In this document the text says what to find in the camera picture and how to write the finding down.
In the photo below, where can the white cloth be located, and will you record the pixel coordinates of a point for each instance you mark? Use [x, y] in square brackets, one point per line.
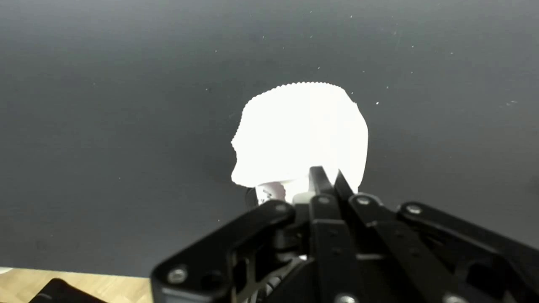
[304, 137]

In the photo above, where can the black object on floor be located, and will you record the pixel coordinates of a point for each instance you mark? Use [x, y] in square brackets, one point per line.
[65, 292]

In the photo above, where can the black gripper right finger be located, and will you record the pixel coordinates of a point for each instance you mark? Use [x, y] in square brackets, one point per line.
[427, 247]

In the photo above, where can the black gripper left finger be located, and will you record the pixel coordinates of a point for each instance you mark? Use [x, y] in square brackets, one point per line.
[246, 242]

